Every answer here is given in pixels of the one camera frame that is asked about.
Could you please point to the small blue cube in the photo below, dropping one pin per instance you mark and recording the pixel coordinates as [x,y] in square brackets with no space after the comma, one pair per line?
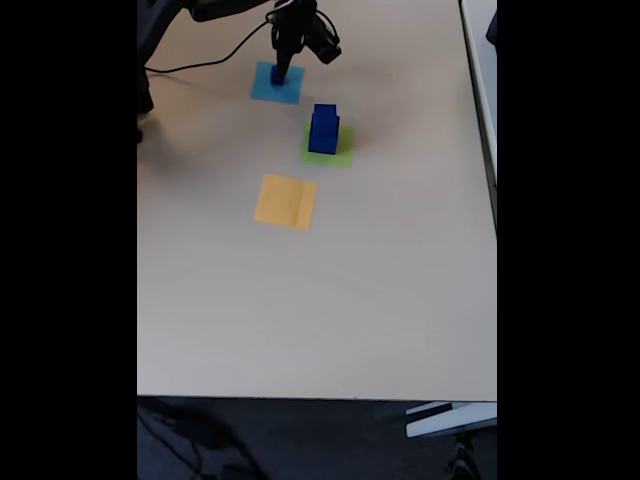
[275,79]

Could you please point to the medium blue cube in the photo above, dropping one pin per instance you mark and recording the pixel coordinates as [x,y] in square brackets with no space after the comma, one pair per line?
[324,117]

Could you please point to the large blue cube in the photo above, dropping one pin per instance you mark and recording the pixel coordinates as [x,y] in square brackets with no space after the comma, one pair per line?
[322,144]

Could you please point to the blue paper square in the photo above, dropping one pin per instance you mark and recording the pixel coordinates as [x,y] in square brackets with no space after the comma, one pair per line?
[260,90]

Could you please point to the green paper square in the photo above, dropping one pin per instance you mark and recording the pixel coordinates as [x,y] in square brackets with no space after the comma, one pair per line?
[345,155]

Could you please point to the orange paper square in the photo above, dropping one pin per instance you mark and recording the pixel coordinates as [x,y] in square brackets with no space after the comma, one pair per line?
[280,202]

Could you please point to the white neighbouring desk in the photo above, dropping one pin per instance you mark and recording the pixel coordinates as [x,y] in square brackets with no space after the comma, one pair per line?
[487,100]

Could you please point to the dark blue object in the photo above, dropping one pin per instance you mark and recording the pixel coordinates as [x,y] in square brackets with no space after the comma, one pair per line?
[493,27]

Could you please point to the white table foot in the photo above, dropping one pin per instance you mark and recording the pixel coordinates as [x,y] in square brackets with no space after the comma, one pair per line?
[450,420]

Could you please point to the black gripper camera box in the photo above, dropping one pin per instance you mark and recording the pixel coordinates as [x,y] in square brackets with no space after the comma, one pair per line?
[325,42]

